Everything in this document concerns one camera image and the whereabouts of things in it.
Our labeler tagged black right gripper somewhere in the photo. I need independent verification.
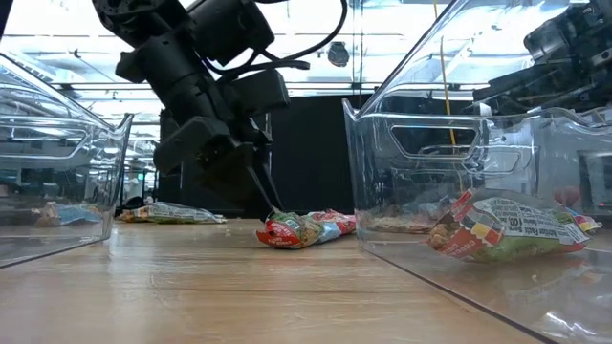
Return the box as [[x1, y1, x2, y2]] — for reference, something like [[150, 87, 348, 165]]
[[472, 0, 612, 117]]

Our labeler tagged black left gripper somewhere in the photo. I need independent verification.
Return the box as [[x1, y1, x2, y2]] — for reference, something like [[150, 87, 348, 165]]
[[151, 109, 286, 215]]

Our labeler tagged red green granola bar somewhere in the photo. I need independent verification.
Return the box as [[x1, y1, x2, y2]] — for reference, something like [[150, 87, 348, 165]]
[[255, 208, 359, 250], [425, 187, 602, 264]]

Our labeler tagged blue granola bar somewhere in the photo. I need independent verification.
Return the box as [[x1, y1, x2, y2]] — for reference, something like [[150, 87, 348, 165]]
[[117, 201, 229, 226], [31, 200, 104, 228]]

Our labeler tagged clear plastic bin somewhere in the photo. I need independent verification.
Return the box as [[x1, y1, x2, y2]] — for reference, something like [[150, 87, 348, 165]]
[[472, 114, 612, 202], [341, 0, 612, 344], [0, 52, 135, 269]]

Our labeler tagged round black fixture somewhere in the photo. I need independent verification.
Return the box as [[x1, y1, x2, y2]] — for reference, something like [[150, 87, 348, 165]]
[[326, 41, 351, 69]]

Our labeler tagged yellow cable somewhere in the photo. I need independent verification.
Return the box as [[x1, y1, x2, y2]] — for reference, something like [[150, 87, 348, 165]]
[[432, 0, 463, 192]]

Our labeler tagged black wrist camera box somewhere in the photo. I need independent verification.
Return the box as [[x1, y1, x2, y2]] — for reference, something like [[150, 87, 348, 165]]
[[228, 68, 292, 117]]

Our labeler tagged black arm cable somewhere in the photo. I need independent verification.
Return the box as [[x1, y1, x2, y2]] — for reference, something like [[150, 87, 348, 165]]
[[205, 0, 349, 81]]

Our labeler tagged black metal table frame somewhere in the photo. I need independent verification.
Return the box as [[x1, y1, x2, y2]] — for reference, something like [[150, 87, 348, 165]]
[[0, 0, 11, 42]]

